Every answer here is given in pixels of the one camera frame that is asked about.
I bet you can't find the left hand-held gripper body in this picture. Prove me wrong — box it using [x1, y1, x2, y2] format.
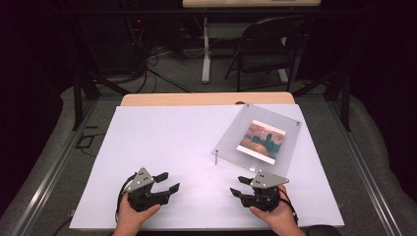
[125, 166, 172, 212]

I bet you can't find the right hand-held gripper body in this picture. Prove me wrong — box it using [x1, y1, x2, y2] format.
[242, 170, 290, 212]

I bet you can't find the clear acrylic photo frame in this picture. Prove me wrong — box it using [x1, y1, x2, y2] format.
[210, 103, 303, 178]

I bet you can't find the person's right hand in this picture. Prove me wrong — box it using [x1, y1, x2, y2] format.
[248, 184, 299, 231]

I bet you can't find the person's left hand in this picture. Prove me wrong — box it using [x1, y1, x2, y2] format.
[115, 192, 162, 230]

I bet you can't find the white board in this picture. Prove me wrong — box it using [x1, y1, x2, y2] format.
[69, 103, 345, 230]

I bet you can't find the landscape painting print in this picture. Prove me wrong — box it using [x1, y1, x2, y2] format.
[236, 119, 287, 166]

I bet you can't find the wooden table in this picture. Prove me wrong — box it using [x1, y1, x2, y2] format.
[120, 91, 296, 107]

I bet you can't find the black metal strut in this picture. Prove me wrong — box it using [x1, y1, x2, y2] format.
[71, 70, 131, 132]
[292, 68, 352, 133]

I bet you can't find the black folding chair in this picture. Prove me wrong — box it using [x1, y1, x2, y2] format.
[224, 15, 313, 93]

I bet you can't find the white desk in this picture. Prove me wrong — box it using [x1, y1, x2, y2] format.
[181, 0, 323, 85]

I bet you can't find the dark equipment rack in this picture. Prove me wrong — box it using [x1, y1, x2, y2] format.
[119, 0, 185, 72]

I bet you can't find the dark curtain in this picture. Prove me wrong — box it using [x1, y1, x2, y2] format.
[347, 0, 417, 203]
[0, 0, 78, 217]

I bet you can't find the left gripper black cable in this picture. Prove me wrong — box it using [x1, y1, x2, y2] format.
[114, 172, 138, 224]

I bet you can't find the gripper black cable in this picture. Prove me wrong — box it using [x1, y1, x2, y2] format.
[114, 172, 138, 224]
[278, 187, 300, 226]

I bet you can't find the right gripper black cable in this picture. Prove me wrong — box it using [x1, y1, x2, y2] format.
[278, 187, 300, 226]

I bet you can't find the aluminium floor rail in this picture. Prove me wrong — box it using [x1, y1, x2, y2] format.
[328, 97, 396, 236]
[10, 97, 99, 236]

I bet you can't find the bundle of floor cables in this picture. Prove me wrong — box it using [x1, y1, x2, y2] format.
[129, 45, 198, 94]

